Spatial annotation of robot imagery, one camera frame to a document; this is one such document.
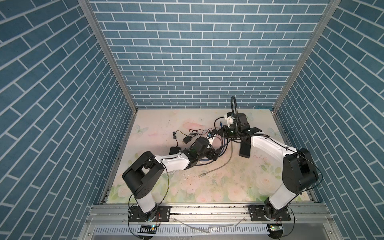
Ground blue ethernet cable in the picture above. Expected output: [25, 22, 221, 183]
[197, 120, 229, 164]

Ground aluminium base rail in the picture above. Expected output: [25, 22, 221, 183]
[80, 202, 342, 240]

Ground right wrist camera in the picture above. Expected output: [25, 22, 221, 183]
[225, 112, 236, 128]

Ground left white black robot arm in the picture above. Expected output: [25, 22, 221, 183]
[122, 137, 222, 222]

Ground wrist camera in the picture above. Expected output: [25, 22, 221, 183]
[225, 112, 236, 128]
[206, 130, 216, 145]

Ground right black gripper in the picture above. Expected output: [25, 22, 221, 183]
[217, 124, 241, 139]

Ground black ethernet cable gold plug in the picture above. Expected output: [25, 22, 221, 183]
[191, 116, 233, 166]

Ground black network switch blue ports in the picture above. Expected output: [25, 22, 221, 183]
[169, 147, 181, 155]

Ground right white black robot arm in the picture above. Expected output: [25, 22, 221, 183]
[220, 111, 319, 221]

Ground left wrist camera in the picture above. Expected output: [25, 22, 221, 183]
[206, 130, 216, 145]

